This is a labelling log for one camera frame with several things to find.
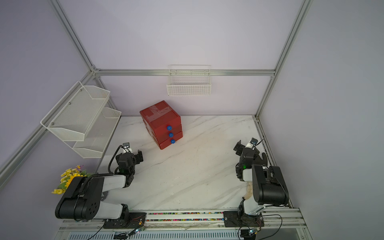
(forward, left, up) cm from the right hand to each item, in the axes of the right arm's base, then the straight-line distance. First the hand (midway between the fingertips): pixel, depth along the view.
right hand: (246, 145), depth 93 cm
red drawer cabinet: (+8, +52, +13) cm, 54 cm away
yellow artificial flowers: (-27, +86, +19) cm, 92 cm away
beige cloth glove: (-26, +3, -7) cm, 27 cm away
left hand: (-3, +74, -2) cm, 74 cm away
